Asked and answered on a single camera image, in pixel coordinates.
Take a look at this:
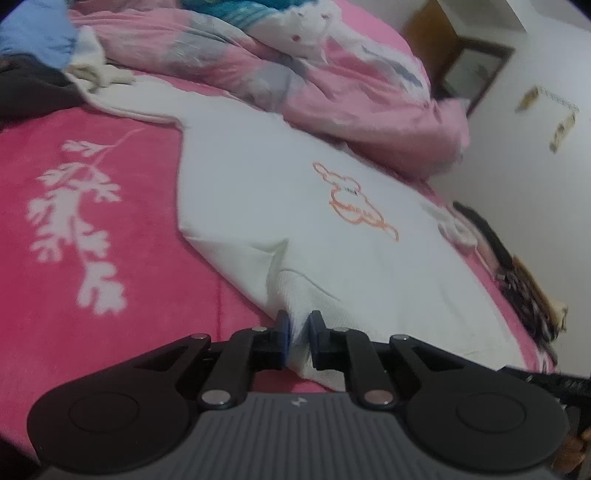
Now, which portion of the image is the person's right hand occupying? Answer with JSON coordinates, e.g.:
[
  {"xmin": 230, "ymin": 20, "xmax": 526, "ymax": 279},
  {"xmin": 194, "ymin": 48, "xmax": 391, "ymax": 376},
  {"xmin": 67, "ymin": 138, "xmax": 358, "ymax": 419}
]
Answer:
[{"xmin": 556, "ymin": 427, "xmax": 591, "ymax": 476}]

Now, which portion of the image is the teal garment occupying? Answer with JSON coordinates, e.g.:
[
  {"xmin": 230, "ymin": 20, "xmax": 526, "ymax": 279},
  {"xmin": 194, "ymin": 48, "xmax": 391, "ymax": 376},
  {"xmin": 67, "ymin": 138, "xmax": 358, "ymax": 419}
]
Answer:
[{"xmin": 180, "ymin": 0, "xmax": 305, "ymax": 26}]

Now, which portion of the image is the blue folded garment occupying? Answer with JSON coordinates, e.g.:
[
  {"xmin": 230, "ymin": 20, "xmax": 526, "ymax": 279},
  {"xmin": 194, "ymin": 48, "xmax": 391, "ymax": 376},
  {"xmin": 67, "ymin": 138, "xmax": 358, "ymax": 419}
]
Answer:
[{"xmin": 0, "ymin": 0, "xmax": 79, "ymax": 70}]

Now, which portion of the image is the dark folded garment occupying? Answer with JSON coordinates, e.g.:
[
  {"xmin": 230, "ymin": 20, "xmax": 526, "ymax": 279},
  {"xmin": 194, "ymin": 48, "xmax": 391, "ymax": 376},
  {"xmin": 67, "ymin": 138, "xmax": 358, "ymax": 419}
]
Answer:
[{"xmin": 0, "ymin": 55, "xmax": 88, "ymax": 130}]

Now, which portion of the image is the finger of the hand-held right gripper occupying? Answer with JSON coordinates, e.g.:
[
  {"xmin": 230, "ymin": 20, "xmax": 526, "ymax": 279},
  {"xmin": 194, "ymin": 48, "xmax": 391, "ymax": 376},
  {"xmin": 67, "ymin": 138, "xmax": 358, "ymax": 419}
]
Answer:
[{"xmin": 501, "ymin": 364, "xmax": 591, "ymax": 404}]

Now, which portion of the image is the yellow wall sticker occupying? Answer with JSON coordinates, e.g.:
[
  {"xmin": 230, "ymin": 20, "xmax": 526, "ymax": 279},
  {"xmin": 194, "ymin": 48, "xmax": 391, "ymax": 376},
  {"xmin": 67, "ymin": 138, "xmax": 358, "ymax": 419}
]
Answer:
[{"xmin": 516, "ymin": 85, "xmax": 580, "ymax": 153}]

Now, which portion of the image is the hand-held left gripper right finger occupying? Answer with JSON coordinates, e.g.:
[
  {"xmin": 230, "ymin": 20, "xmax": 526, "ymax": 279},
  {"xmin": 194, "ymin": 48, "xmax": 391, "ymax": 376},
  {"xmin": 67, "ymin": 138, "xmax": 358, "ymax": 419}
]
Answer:
[{"xmin": 307, "ymin": 310, "xmax": 465, "ymax": 409}]

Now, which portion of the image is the white sweatshirt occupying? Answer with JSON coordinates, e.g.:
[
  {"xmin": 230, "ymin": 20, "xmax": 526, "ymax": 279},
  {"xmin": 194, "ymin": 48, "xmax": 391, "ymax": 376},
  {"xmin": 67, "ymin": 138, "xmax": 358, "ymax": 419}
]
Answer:
[{"xmin": 65, "ymin": 65, "xmax": 527, "ymax": 393}]

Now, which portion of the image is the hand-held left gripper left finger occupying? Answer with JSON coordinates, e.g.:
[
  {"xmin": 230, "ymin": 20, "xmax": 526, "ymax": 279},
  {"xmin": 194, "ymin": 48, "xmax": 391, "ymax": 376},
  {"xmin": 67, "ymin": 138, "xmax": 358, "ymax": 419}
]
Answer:
[{"xmin": 131, "ymin": 310, "xmax": 293, "ymax": 409}]

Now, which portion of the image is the pink floral bed blanket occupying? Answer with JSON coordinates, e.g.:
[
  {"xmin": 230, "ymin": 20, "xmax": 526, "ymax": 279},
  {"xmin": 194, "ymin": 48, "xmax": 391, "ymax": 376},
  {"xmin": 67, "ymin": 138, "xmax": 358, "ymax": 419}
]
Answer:
[{"xmin": 0, "ymin": 106, "xmax": 559, "ymax": 453}]

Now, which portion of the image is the pink patterned quilt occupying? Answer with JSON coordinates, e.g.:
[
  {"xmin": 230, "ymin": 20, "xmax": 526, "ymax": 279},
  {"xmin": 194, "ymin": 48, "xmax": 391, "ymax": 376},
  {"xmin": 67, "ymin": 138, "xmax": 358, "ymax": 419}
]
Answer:
[{"xmin": 69, "ymin": 0, "xmax": 472, "ymax": 178}]

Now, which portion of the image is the dark patterned cloth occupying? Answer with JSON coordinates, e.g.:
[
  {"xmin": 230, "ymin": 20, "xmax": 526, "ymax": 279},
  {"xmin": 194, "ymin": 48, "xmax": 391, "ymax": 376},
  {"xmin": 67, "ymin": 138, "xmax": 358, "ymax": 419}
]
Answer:
[{"xmin": 496, "ymin": 256, "xmax": 568, "ymax": 370}]

